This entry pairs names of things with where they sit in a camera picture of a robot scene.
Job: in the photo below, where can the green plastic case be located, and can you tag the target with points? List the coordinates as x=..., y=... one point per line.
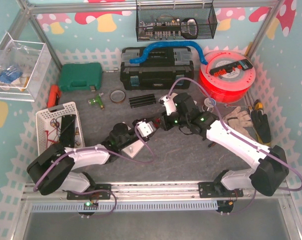
x=80, y=77

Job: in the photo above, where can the orange utility knife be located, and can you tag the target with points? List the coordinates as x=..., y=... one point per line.
x=54, y=96

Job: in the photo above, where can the black device in basket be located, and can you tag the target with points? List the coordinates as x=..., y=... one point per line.
x=67, y=131

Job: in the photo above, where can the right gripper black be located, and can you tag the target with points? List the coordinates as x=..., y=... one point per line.
x=165, y=121

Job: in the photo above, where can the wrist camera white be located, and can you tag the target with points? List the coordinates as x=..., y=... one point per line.
x=145, y=128
x=168, y=103

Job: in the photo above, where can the brown tape roll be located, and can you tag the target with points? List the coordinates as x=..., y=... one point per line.
x=117, y=96

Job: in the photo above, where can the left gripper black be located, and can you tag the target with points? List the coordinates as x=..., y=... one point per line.
x=138, y=122

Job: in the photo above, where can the black wire mesh basket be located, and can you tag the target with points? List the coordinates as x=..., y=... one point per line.
x=175, y=22

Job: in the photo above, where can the black aluminium extrusion block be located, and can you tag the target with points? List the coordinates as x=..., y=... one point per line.
x=143, y=100

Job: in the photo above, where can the clear acrylic wall box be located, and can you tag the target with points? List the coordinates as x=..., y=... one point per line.
x=23, y=65

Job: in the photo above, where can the white perforated basket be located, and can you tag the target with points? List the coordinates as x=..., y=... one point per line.
x=48, y=125

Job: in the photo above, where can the blue white glove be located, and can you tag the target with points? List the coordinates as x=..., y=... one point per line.
x=11, y=75

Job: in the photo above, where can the white peg base plate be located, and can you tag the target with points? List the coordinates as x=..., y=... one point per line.
x=133, y=149

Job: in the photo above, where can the black toolbox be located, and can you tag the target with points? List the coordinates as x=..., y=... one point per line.
x=161, y=69

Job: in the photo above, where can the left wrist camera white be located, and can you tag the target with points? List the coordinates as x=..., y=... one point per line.
x=145, y=128

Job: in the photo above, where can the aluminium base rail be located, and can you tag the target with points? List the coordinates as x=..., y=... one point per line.
x=138, y=196

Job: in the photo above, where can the orange black pliers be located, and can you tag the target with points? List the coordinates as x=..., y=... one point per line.
x=211, y=144

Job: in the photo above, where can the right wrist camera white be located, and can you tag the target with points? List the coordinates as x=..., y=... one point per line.
x=168, y=103

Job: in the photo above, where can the green small tool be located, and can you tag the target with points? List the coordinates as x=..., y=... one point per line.
x=97, y=100

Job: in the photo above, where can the solder wire spool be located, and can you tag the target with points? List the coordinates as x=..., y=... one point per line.
x=208, y=105

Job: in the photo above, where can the black red terminal strip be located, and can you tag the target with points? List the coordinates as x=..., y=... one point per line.
x=243, y=64

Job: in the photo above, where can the red spring one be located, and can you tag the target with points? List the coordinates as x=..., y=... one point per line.
x=157, y=123

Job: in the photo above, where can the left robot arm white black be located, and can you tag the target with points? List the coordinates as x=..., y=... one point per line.
x=54, y=169

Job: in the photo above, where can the white work glove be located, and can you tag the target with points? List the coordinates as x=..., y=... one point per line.
x=239, y=120

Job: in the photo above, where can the red filament spool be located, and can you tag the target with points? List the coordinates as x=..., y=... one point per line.
x=230, y=87

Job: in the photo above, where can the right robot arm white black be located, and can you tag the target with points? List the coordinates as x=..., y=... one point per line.
x=267, y=168

